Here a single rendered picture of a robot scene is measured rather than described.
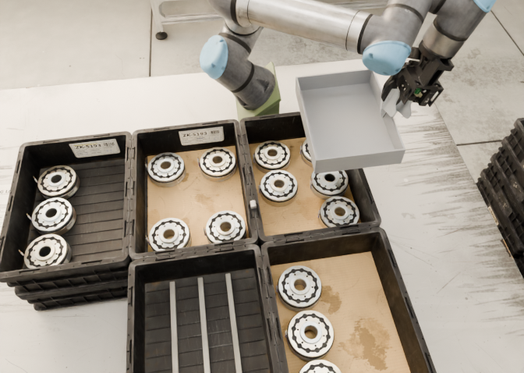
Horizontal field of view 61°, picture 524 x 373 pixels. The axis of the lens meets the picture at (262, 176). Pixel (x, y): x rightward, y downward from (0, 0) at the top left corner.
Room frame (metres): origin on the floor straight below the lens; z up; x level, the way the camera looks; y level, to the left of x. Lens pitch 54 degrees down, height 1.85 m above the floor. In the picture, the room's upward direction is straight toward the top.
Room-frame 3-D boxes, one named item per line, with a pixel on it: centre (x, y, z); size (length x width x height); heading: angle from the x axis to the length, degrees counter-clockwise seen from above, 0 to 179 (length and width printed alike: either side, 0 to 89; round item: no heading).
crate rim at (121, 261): (0.61, 0.48, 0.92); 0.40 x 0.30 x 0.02; 9
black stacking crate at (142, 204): (0.65, 0.18, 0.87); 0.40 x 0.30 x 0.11; 9
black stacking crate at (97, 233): (0.61, 0.48, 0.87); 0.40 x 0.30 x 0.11; 9
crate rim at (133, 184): (0.65, 0.18, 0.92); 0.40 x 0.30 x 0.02; 9
